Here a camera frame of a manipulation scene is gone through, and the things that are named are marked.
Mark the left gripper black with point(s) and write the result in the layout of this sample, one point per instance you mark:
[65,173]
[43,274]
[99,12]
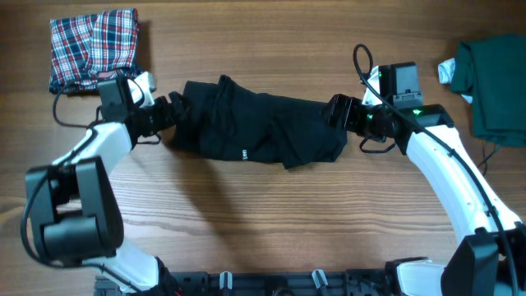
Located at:
[168,121]

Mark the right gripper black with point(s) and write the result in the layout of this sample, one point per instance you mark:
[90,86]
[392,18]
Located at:
[352,105]

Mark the black garment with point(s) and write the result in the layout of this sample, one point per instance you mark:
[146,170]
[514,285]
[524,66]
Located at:
[225,121]

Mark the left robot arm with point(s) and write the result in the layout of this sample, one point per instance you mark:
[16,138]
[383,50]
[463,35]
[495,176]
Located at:
[71,219]

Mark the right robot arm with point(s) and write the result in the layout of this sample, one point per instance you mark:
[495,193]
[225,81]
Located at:
[490,257]

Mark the plaid folded cloth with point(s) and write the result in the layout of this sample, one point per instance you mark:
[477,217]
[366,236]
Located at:
[86,49]

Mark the dark green folded garment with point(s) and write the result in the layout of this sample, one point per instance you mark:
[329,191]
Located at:
[490,75]

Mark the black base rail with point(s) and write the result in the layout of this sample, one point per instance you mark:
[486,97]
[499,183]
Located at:
[357,282]

